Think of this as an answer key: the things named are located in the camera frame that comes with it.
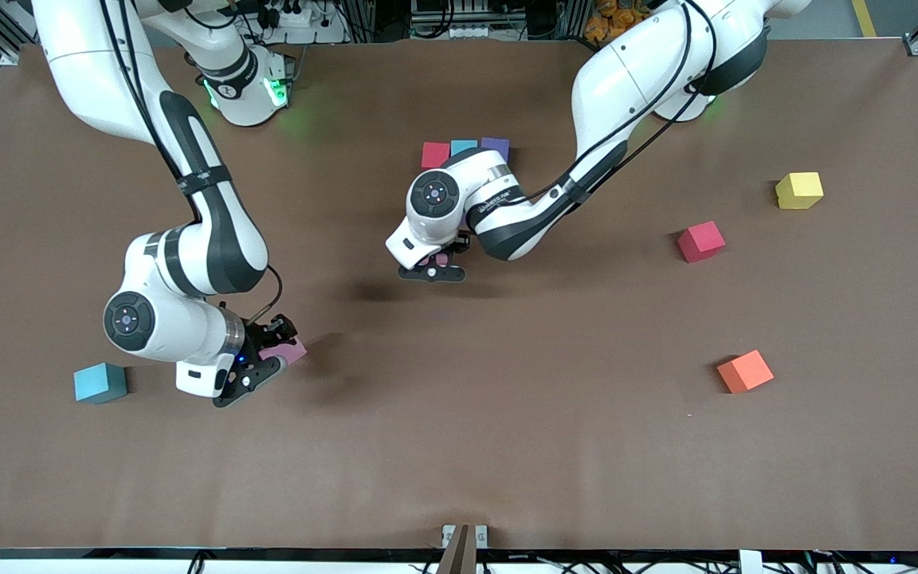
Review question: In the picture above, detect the brown strap strip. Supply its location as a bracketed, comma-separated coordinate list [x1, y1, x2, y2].
[435, 524, 477, 574]

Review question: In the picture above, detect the white power strip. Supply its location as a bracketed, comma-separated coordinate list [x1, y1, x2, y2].
[264, 6, 324, 29]

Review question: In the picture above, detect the grey metal bracket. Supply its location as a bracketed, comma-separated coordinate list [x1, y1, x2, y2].
[441, 524, 489, 550]

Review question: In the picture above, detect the white socket strip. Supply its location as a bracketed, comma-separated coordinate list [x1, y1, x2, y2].
[411, 22, 493, 41]

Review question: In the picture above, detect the yellow foam cube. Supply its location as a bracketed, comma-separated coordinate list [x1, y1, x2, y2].
[775, 171, 825, 210]

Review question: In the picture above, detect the brown table cover sheet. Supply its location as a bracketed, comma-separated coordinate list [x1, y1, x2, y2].
[0, 38, 918, 552]

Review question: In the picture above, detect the bag of orange items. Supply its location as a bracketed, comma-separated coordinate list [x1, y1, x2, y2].
[585, 0, 655, 45]

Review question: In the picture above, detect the orange foam cube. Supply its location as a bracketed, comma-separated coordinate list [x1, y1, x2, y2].
[717, 349, 775, 395]

